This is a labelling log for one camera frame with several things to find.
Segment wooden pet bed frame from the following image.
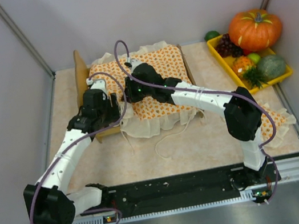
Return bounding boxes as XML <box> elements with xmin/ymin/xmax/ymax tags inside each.
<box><xmin>68</xmin><ymin>30</ymin><xmax>207</xmax><ymax>147</ymax></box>

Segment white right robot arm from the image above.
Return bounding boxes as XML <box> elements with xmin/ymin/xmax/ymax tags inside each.
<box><xmin>125</xmin><ymin>60</ymin><xmax>267</xmax><ymax>182</ymax></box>

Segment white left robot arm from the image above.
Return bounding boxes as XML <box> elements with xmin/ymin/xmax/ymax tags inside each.
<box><xmin>23</xmin><ymin>85</ymin><xmax>120</xmax><ymax>224</ymax></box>

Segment dark green lime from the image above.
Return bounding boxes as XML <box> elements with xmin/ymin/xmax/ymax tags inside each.
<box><xmin>204</xmin><ymin>30</ymin><xmax>220</xmax><ymax>42</ymax></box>

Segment dark purple grape bunch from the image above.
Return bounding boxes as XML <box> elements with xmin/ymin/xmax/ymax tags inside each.
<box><xmin>215</xmin><ymin>33</ymin><xmax>244</xmax><ymax>58</ymax></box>

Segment orange pineapple toy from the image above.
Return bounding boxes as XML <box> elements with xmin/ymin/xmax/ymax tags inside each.
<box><xmin>232</xmin><ymin>56</ymin><xmax>266</xmax><ymax>89</ymax></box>

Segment red tomato under pumpkin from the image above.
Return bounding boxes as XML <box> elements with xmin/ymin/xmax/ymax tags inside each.
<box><xmin>243</xmin><ymin>49</ymin><xmax>252</xmax><ymax>56</ymax></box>

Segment orange pumpkin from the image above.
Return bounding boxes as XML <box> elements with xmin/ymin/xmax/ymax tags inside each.
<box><xmin>228</xmin><ymin>9</ymin><xmax>283</xmax><ymax>52</ymax></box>

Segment green melon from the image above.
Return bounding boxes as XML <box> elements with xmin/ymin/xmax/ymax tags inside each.
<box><xmin>257</xmin><ymin>54</ymin><xmax>286</xmax><ymax>81</ymax></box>

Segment yellow plastic tray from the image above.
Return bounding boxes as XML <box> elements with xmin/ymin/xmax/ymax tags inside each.
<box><xmin>207</xmin><ymin>35</ymin><xmax>293</xmax><ymax>94</ymax></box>

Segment duck print pillow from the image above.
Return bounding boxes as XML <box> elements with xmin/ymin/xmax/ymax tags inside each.
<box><xmin>252</xmin><ymin>95</ymin><xmax>299</xmax><ymax>153</ymax></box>

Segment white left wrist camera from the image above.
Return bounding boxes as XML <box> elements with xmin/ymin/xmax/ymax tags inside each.
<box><xmin>86</xmin><ymin>79</ymin><xmax>108</xmax><ymax>95</ymax></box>

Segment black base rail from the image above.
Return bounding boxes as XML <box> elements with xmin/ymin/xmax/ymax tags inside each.
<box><xmin>82</xmin><ymin>163</ymin><xmax>278</xmax><ymax>218</ymax></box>

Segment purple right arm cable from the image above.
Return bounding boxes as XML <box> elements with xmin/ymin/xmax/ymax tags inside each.
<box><xmin>112</xmin><ymin>15</ymin><xmax>289</xmax><ymax>224</ymax></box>

